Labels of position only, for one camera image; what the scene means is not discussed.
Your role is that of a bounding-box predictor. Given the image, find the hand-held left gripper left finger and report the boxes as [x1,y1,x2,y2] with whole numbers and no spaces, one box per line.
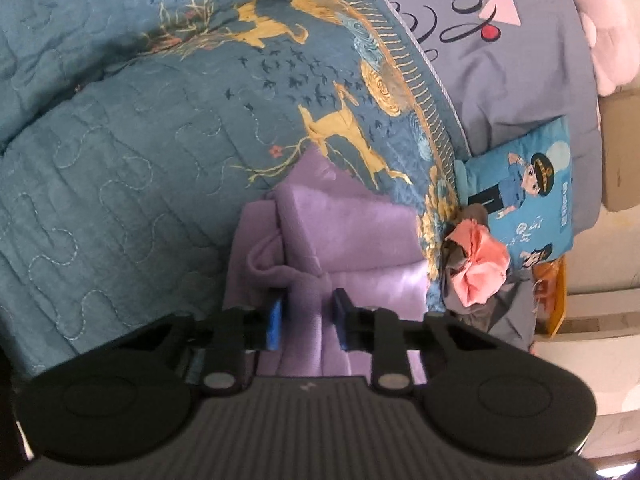
[165,297,286,395]

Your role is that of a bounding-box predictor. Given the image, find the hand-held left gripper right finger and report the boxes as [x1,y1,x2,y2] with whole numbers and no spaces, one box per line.
[331,287,482,395]

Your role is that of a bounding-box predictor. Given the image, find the purple sweatshirt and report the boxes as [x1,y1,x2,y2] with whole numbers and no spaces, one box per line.
[222,147,431,378]

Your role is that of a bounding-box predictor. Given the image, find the grey pants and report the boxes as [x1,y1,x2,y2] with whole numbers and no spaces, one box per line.
[440,205,501,317]

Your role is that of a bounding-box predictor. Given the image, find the pink crumpled garment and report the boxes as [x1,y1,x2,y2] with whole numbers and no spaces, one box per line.
[442,220,511,306]

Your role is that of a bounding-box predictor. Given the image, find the yellow tray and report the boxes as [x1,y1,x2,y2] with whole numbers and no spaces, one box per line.
[532,255,568,337]

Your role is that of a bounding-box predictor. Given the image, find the blue cartoon printed cushion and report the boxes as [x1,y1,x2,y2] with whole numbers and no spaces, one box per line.
[452,115,573,271]

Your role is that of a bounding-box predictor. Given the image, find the blue deer printed quilt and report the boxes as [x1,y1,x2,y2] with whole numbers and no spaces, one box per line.
[0,0,471,376]

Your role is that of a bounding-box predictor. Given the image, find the grey-blue script printed pillow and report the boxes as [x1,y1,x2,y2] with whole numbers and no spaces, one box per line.
[350,0,601,233]

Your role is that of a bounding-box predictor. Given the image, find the pink plush toy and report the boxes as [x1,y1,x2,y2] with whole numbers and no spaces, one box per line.
[555,0,640,97]

